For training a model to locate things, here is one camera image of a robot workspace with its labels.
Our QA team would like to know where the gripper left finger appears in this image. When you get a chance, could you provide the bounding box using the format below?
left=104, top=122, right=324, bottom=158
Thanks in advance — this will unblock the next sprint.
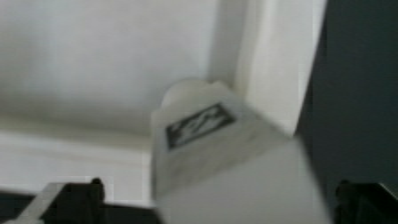
left=5, top=177, right=161, bottom=224

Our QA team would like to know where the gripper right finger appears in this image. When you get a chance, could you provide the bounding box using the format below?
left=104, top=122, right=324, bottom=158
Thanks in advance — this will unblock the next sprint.
left=333, top=180, right=398, bottom=224

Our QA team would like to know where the white leg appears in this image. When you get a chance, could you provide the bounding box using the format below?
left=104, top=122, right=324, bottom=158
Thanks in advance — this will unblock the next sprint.
left=150, top=80, right=332, bottom=224

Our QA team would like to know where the white square table top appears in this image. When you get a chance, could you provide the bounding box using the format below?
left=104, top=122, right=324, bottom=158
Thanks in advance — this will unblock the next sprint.
left=0, top=0, right=328, bottom=204

